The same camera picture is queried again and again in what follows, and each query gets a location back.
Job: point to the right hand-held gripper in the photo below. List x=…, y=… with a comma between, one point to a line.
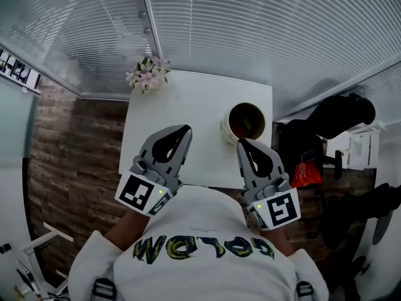
x=282, y=210

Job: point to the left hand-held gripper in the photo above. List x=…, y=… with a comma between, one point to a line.
x=136, y=193

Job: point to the person's right forearm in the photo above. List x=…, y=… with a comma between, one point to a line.
x=282, y=241

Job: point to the person's left forearm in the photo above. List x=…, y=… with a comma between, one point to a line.
x=128, y=230

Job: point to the red plastic bag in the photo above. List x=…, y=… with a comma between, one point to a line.
x=305, y=174

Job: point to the dark phone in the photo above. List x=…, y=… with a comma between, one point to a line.
x=308, y=155

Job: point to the person's white printed shirt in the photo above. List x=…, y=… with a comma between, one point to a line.
x=203, y=218

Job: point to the pink potted flowers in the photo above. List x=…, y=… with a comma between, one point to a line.
x=147, y=75

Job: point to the black office chair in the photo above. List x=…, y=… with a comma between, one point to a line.
x=341, y=114
x=354, y=212

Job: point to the white window blinds panel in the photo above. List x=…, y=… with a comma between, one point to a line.
x=62, y=27
x=329, y=42
x=219, y=27

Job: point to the frosted glass door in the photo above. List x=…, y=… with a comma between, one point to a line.
x=15, y=121

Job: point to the white desk frame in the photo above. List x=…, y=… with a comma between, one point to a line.
x=58, y=231

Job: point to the gray partition post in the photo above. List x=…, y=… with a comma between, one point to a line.
x=147, y=11

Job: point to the black and white wall sign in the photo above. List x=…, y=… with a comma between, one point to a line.
x=18, y=71

